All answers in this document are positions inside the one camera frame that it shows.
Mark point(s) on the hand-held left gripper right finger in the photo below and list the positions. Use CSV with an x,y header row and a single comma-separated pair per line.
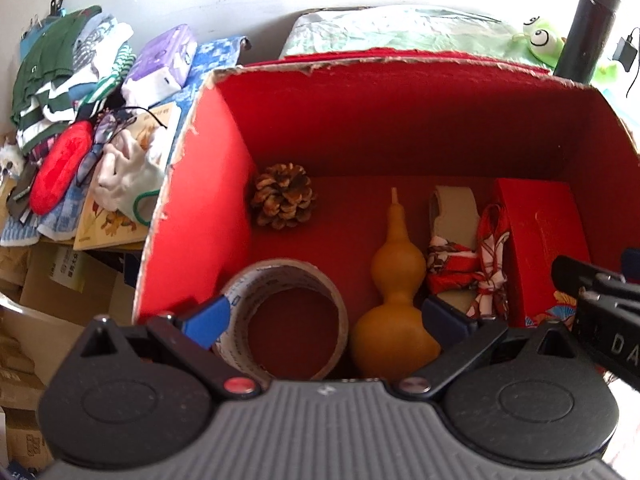
x,y
442,320

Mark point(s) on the flower illustrated book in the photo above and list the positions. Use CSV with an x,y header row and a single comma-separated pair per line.
x,y
107,225

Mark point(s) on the black thermos bottle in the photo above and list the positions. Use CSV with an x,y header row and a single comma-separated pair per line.
x,y
585,30

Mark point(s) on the small dark object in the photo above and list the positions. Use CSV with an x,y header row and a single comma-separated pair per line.
x,y
20,192

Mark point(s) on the white work glove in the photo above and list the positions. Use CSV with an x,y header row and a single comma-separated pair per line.
x,y
122,175

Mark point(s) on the small white plush toy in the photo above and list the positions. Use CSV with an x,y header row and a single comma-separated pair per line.
x,y
10,157

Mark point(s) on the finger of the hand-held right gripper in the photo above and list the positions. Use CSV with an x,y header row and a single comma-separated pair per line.
x,y
632,262
580,272

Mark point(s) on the blue garment with metal clips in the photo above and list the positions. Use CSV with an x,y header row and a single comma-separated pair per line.
x,y
30,42

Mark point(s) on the brown cardboard box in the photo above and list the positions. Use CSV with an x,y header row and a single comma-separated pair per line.
x,y
20,435
65,270
35,340

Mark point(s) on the green frog plush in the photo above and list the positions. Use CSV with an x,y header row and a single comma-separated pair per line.
x,y
542,42

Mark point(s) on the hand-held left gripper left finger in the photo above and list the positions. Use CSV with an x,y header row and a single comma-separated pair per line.
x,y
207,320

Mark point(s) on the purple tissue pack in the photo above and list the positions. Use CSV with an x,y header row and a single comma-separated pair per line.
x,y
160,55

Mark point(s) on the blue framed glasses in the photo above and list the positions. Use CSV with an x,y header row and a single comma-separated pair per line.
x,y
102,132

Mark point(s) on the brown pine cone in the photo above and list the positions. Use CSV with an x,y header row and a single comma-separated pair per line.
x,y
282,195

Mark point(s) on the clear packing tape roll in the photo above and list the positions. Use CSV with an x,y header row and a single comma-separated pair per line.
x,y
280,272

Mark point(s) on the blue patterned cloth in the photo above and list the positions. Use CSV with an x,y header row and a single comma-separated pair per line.
x,y
205,65

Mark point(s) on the green bed sheet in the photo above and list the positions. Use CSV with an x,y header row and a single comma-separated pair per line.
x,y
400,30

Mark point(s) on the red cardboard box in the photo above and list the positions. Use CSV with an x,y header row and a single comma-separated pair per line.
x,y
400,125

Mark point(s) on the orange gourd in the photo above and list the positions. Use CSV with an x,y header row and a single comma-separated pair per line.
x,y
395,320

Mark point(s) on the small red gift box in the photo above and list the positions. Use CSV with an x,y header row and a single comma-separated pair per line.
x,y
540,240

